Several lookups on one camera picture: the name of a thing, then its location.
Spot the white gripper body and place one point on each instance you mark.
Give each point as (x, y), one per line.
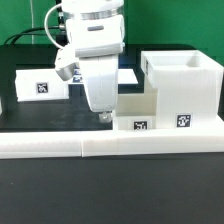
(100, 78)

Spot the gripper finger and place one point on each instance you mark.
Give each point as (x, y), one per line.
(105, 117)

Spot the white drawer with tag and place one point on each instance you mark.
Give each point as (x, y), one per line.
(135, 112)

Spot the white drawer cabinet box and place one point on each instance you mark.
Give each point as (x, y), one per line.
(188, 85)

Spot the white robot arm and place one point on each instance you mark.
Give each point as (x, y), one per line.
(95, 30)

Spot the white drawer at back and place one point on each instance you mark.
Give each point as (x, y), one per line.
(39, 85)

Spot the white L-shaped fence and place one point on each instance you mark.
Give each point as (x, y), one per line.
(109, 143)

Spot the white tag sheet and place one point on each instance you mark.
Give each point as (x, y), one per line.
(125, 76)

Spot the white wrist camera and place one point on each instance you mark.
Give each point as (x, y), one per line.
(65, 62)

